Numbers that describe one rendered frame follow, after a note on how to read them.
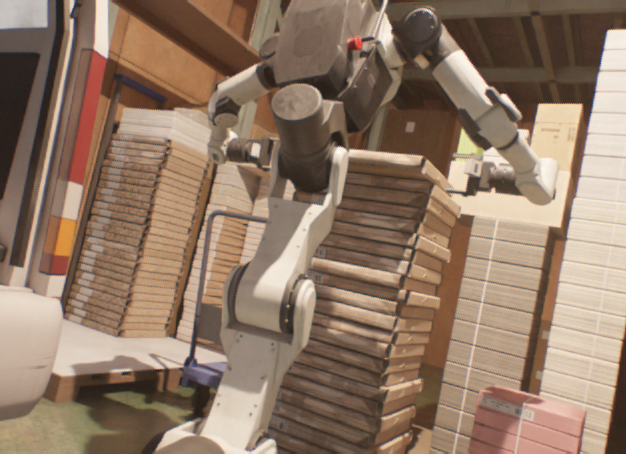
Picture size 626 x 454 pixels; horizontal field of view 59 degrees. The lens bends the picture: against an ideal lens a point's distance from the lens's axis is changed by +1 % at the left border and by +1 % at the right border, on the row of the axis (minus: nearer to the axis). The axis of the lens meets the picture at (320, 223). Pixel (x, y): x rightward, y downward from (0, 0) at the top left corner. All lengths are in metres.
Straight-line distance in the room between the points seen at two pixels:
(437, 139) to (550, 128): 3.89
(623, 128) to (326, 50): 1.20
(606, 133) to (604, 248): 0.41
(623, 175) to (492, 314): 0.65
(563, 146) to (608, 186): 0.21
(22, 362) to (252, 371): 0.45
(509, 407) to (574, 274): 0.57
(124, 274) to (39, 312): 2.18
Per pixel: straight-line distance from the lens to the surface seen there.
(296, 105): 1.21
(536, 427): 1.77
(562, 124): 2.25
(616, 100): 2.25
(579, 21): 4.76
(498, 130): 1.46
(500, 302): 2.12
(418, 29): 1.44
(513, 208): 2.17
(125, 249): 3.43
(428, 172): 1.69
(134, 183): 3.48
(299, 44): 1.45
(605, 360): 2.10
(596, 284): 2.10
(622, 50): 2.33
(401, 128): 6.26
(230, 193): 3.62
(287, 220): 1.29
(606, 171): 2.18
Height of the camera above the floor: 0.71
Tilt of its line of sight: 5 degrees up
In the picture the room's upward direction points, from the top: 12 degrees clockwise
